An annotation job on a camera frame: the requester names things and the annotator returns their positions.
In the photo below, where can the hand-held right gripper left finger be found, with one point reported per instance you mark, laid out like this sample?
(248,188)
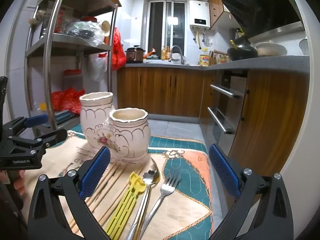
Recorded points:
(96,172)

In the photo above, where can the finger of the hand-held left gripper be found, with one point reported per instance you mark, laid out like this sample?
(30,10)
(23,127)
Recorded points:
(37,120)
(53,135)

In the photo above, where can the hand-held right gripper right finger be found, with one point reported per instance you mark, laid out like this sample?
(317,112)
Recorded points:
(225,172)

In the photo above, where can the row of wooden chopsticks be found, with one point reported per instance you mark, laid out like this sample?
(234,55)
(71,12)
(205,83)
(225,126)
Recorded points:
(111,187)

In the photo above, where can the tall floral ceramic jar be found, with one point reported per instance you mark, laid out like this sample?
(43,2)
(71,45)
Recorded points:
(93,120)

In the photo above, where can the yellow plastic tongs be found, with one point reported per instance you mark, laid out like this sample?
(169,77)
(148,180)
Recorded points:
(120,215)

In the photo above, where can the small flower-end metal spoon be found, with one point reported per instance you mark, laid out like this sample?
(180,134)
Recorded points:
(148,177)

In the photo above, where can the short floral ceramic jar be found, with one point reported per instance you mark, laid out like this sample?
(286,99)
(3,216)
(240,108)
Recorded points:
(132,135)

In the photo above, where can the silver metal spoon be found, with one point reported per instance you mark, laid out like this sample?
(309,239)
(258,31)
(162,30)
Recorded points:
(155,171)

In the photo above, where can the metal fork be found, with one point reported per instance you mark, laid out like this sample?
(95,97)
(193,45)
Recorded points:
(167,188)

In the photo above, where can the person's left hand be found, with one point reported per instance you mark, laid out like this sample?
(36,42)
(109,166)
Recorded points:
(19,183)

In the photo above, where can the crumpled red plastic bag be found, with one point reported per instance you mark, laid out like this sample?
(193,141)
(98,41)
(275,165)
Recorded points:
(67,100)

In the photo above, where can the patterned table mat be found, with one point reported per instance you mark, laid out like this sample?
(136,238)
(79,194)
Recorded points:
(185,160)

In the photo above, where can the steel shelf rack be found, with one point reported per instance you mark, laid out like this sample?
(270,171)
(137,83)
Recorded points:
(50,80)

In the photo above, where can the red-lid plastic container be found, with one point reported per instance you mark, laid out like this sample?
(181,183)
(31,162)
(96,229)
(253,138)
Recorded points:
(72,80)

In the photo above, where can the built-in steel oven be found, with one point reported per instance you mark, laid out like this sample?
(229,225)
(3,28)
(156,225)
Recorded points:
(225,100)

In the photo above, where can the white plastic bag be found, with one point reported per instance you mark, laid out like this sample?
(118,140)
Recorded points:
(97,66)

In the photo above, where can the clear plastic bag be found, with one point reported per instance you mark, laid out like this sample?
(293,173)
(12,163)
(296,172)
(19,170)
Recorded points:
(85,31)

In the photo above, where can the wooden base cabinets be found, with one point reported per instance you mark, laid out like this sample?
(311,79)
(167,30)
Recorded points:
(160,90)

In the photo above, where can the hanging red plastic bag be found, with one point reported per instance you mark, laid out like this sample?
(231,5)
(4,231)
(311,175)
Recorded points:
(118,50)

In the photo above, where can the condiment bottles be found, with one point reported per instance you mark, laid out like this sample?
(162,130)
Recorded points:
(220,58)

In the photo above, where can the electric pressure cooker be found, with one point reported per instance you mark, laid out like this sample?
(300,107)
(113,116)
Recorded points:
(134,55)

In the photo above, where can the grey kitchen countertop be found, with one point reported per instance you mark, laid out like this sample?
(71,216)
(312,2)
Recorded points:
(262,63)

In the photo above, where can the black wok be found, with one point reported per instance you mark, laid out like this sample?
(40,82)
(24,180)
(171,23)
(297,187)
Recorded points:
(241,52)

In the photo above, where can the white ceramic pot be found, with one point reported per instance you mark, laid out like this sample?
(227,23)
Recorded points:
(271,48)

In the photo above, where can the amber glass bottles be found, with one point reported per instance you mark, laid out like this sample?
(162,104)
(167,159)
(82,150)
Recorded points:
(165,53)

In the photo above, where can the chrome sink faucet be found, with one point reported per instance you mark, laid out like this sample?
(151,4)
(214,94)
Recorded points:
(176,48)

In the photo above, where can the yellow gas pipe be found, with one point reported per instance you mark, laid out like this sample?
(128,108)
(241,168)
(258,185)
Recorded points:
(199,38)

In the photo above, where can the white bowl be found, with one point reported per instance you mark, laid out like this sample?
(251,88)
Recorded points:
(303,47)

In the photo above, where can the kitchen window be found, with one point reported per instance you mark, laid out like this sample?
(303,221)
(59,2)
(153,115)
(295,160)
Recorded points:
(166,27)

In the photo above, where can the white water heater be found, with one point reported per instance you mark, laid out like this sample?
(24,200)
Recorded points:
(199,13)

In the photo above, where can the black range hood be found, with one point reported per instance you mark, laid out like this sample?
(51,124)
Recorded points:
(262,5)

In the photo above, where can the wooden wall cabinets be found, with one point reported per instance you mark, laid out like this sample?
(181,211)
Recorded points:
(216,2)

